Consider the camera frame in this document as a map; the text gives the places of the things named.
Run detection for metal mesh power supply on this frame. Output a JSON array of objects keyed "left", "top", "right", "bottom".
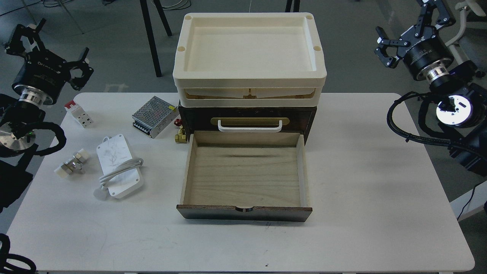
[{"left": 132, "top": 96, "right": 179, "bottom": 139}]

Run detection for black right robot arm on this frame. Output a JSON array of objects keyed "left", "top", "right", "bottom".
[{"left": 375, "top": 0, "right": 486, "bottom": 176}]

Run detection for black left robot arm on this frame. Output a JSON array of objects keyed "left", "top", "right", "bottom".
[{"left": 0, "top": 19, "right": 94, "bottom": 209}]

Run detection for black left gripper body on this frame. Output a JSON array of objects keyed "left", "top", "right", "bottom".
[{"left": 12, "top": 51, "right": 71, "bottom": 105}]

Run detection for metal fitting white caps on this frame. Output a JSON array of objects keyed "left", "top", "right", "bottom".
[{"left": 54, "top": 149, "right": 91, "bottom": 178}]

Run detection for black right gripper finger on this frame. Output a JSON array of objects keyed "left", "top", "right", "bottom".
[
  {"left": 413, "top": 0, "right": 456, "bottom": 38},
  {"left": 374, "top": 26, "right": 409, "bottom": 69}
]

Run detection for open wooden drawer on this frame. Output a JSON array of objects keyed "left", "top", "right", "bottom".
[{"left": 176, "top": 131, "right": 313, "bottom": 222}]

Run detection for brass valve red handle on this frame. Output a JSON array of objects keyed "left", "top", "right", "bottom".
[{"left": 173, "top": 118, "right": 188, "bottom": 144}]

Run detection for white cabinet handle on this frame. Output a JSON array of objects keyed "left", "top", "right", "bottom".
[{"left": 217, "top": 120, "right": 283, "bottom": 132}]

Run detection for white office chair base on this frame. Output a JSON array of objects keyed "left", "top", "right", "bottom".
[{"left": 445, "top": 0, "right": 486, "bottom": 47}]

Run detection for cream plastic tray stack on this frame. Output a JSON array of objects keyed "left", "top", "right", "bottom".
[{"left": 173, "top": 13, "right": 327, "bottom": 108}]

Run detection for black corrugated cable bottom left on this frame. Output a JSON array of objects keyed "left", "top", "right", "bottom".
[{"left": 0, "top": 233, "right": 37, "bottom": 274}]

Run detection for white table edge right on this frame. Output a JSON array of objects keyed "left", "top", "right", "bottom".
[{"left": 449, "top": 182, "right": 487, "bottom": 221}]

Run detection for white power adapter with cable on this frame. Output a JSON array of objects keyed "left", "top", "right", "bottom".
[{"left": 94, "top": 134, "right": 144, "bottom": 201}]

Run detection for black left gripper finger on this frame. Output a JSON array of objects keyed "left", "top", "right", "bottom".
[
  {"left": 67, "top": 47, "right": 94, "bottom": 91},
  {"left": 4, "top": 18, "right": 47, "bottom": 57}
]

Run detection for dark wooden cabinet body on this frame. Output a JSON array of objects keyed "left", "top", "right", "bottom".
[{"left": 178, "top": 104, "right": 317, "bottom": 140}]

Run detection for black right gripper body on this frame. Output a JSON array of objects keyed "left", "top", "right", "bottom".
[{"left": 399, "top": 32, "right": 454, "bottom": 81}]

